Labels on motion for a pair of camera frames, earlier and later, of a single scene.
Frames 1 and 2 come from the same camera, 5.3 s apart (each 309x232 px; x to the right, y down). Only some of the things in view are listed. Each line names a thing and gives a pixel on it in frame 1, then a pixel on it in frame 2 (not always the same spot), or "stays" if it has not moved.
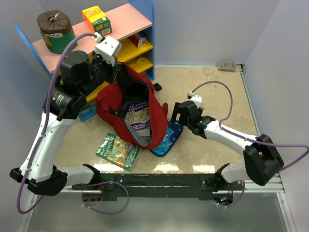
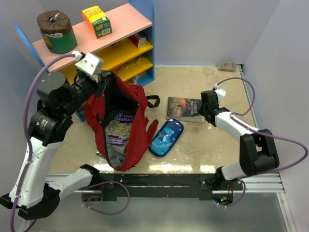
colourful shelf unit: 133,26 stays
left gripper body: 102,70 to 84,87
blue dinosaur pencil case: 174,130 stays
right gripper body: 185,122 to 203,110
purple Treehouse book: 137,115 to 118,130
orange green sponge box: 98,21 stays
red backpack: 130,85 to 113,95
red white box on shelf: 138,40 stays
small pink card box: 227,66 stays
